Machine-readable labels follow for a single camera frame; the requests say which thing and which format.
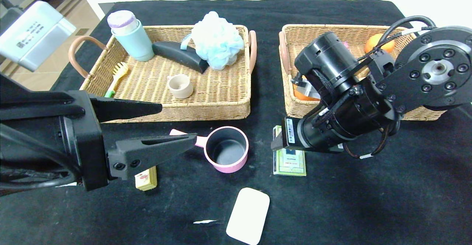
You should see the light blue bath loofah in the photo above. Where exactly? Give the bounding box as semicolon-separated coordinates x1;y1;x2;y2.
180;11;245;70

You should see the yellow brush with green handle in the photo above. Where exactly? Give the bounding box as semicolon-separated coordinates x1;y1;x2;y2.
104;62;129;98

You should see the pink saucepan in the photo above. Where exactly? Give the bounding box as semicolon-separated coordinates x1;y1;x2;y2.
169;126;249;173

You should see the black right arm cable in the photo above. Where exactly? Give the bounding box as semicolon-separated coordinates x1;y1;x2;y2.
356;15;437;63

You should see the small yellow block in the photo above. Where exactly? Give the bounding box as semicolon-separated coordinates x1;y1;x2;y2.
135;166;158;191

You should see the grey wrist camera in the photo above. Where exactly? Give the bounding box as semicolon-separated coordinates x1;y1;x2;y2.
295;78;320;99
0;1;77;72

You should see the beige cup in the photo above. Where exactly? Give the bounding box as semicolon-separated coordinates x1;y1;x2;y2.
167;74;194;99

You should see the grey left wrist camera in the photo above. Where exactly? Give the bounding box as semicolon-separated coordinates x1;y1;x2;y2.
0;1;77;72

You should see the rough-skinned orange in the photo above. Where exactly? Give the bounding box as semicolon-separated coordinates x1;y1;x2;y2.
294;84;320;101

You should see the wicker basket with food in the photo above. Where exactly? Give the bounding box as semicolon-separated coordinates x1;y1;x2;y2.
278;24;448;121

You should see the black curved case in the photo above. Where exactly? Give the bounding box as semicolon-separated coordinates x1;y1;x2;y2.
152;41;209;74

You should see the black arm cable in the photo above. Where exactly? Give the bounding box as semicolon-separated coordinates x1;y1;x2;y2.
356;15;437;63
0;121;81;190

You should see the wicker basket with toiletries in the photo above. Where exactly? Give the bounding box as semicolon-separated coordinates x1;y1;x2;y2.
69;25;257;124

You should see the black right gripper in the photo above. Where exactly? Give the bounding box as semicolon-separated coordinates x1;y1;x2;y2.
271;116;329;153

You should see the playing card box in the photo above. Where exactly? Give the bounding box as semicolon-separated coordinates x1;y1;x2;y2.
273;125;307;176

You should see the white soap bar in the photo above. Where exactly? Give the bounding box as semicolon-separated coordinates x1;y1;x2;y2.
226;187;270;245

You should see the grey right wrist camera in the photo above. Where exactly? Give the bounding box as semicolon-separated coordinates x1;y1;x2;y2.
295;78;320;99

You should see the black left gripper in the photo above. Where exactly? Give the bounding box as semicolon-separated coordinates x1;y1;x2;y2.
0;90;198;191

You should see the teal bottle with purple cap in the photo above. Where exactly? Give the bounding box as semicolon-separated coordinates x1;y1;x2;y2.
107;10;155;62

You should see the smooth tangerine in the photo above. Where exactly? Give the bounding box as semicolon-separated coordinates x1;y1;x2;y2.
365;33;396;54

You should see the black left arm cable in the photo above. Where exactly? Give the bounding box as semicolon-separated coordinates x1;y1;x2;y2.
0;121;81;190

